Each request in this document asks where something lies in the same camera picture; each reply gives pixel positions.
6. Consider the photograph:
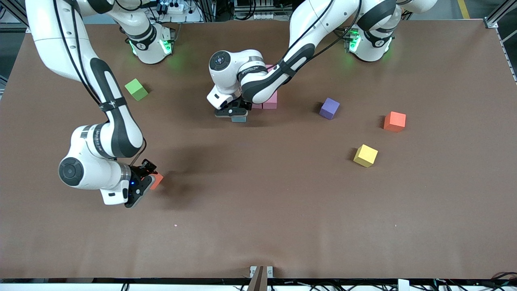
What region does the paper table cover sheet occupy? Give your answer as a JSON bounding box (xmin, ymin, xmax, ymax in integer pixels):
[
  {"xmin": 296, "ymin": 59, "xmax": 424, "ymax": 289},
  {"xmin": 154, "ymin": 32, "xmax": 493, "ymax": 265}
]
[{"xmin": 0, "ymin": 20, "xmax": 517, "ymax": 280}]

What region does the aluminium frame profile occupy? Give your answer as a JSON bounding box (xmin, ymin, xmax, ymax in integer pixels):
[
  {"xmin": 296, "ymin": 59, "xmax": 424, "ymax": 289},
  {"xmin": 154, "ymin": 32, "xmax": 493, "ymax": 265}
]
[
  {"xmin": 11, "ymin": 0, "xmax": 33, "ymax": 34},
  {"xmin": 485, "ymin": 0, "xmax": 517, "ymax": 29}
]

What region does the purple foam block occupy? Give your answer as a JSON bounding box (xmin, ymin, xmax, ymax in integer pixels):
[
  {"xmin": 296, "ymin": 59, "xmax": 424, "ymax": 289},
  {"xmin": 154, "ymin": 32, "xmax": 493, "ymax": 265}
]
[{"xmin": 319, "ymin": 97, "xmax": 340, "ymax": 120}]

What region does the yellow foam block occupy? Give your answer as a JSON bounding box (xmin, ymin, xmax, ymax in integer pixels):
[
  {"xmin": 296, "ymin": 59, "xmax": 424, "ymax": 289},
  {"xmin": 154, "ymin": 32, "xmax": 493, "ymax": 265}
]
[{"xmin": 353, "ymin": 144, "xmax": 378, "ymax": 168}]

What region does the grey camera mount pole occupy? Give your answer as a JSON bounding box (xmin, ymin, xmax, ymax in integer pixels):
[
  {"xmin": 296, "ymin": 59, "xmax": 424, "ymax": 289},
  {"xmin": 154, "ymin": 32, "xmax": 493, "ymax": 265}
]
[{"xmin": 247, "ymin": 266, "xmax": 268, "ymax": 291}]

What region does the aluminium table edge rail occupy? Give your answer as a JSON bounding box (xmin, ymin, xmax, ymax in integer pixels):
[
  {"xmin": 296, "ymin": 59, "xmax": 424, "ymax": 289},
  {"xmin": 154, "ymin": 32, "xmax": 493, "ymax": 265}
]
[{"xmin": 496, "ymin": 28, "xmax": 517, "ymax": 83}]

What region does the white power strip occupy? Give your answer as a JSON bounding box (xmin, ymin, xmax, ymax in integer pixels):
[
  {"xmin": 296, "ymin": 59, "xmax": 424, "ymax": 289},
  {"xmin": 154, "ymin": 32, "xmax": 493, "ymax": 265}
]
[{"xmin": 159, "ymin": 1, "xmax": 186, "ymax": 15}]

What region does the green foam block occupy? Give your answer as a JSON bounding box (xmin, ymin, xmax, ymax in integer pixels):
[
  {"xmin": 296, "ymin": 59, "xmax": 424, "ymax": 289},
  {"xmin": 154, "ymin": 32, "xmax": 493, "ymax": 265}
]
[{"xmin": 125, "ymin": 78, "xmax": 149, "ymax": 101}]

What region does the equipment rack with cables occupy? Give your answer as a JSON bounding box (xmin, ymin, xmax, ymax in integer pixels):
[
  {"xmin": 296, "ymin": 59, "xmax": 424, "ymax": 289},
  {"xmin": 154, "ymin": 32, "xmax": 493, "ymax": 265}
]
[{"xmin": 234, "ymin": 0, "xmax": 291, "ymax": 21}]

